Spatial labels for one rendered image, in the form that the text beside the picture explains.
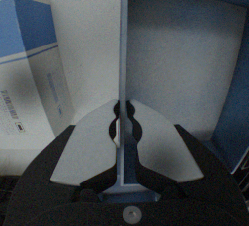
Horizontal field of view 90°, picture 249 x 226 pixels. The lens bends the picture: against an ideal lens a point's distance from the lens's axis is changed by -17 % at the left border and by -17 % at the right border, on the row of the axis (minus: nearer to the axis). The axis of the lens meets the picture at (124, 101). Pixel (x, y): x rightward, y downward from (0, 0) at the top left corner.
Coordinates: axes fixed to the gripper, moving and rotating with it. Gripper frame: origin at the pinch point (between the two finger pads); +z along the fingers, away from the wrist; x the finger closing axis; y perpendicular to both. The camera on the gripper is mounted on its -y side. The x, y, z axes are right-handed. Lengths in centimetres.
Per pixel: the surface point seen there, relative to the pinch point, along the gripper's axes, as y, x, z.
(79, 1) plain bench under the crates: -9.7, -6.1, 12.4
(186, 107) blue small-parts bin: 3.4, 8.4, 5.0
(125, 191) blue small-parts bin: 35.4, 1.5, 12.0
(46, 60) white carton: -2.1, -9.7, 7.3
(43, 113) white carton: 3.3, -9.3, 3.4
